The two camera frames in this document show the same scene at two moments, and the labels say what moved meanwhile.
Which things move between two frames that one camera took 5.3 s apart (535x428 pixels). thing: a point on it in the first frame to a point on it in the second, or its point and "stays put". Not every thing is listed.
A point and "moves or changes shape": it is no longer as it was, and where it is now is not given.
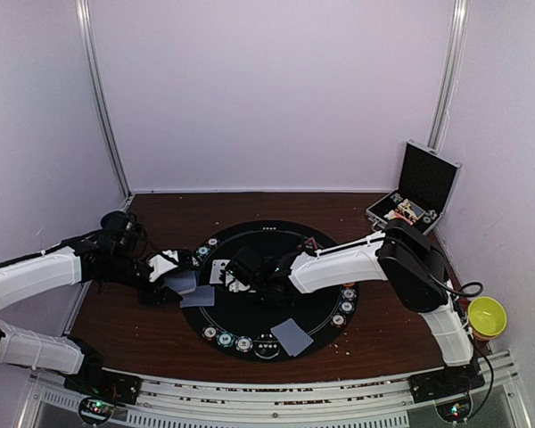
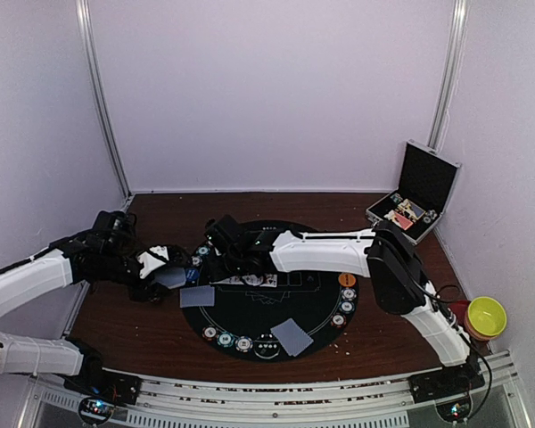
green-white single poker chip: (202, 251) stays put
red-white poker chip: (338, 319) stays put
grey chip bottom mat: (243, 344) stays put
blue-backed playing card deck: (182, 283) moves or changes shape
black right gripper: (275, 260) to (218, 273)
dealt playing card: (294, 340) stays put
